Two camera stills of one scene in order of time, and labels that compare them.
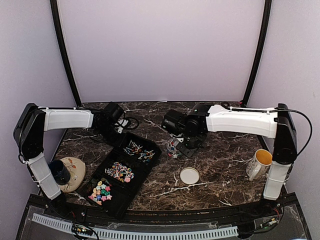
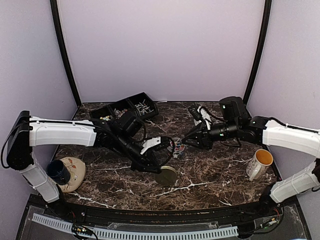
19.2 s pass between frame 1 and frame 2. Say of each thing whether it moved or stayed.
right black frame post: stayed
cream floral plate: stayed
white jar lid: moved
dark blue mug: stayed
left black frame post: stayed
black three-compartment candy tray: moved
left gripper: moved
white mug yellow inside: stayed
